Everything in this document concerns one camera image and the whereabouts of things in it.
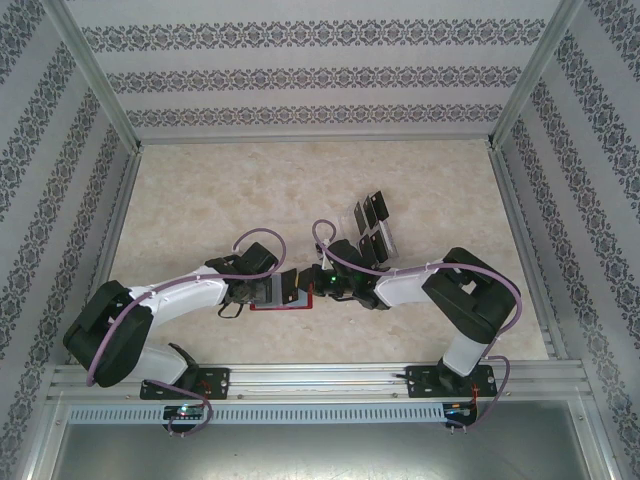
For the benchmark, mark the grey sheet metal tray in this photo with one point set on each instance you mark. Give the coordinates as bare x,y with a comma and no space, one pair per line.
320,450

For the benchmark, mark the clear acrylic card stand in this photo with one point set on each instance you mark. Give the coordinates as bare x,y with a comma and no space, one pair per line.
347,222

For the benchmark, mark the small circuit board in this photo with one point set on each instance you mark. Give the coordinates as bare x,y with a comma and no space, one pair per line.
185,412
457,411

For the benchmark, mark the aluminium frame post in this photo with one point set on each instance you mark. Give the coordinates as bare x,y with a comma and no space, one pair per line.
534,75
95,75

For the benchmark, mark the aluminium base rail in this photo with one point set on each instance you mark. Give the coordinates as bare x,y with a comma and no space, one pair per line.
310,380

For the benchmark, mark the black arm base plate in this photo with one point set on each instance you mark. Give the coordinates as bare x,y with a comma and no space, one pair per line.
217,382
420,385

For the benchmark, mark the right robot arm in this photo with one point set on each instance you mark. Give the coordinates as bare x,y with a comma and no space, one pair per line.
405,290

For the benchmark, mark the aluminium table side rail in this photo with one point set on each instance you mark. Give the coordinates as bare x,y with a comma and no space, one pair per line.
511,200
107,250

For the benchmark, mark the red card holder wallet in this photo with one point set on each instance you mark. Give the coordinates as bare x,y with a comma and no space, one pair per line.
280,307

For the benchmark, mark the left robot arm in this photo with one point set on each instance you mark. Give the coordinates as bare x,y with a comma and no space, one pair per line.
185,287

